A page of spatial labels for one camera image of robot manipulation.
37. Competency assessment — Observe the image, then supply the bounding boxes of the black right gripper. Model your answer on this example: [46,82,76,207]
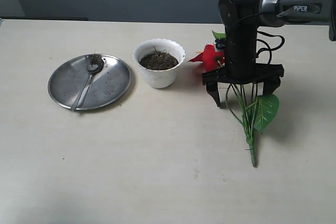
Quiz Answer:
[202,25,285,108]

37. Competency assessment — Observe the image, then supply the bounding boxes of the red artificial anthurium flower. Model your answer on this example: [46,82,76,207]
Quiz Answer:
[189,30,281,168]

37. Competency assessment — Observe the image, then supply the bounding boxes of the steel spork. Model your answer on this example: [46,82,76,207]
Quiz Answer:
[70,54,103,111]

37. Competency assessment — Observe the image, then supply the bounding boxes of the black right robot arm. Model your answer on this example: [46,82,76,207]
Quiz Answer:
[202,0,335,106]

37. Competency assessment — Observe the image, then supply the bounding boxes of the white plastic flower pot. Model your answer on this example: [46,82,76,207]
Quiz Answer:
[133,38,185,89]

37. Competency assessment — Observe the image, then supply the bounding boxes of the round steel plate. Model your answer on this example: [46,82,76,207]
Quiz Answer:
[48,54,132,111]

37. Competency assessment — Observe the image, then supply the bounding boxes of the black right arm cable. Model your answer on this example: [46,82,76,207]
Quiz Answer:
[236,0,286,65]

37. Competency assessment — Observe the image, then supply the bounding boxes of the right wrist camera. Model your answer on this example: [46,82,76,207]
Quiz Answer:
[213,38,226,52]

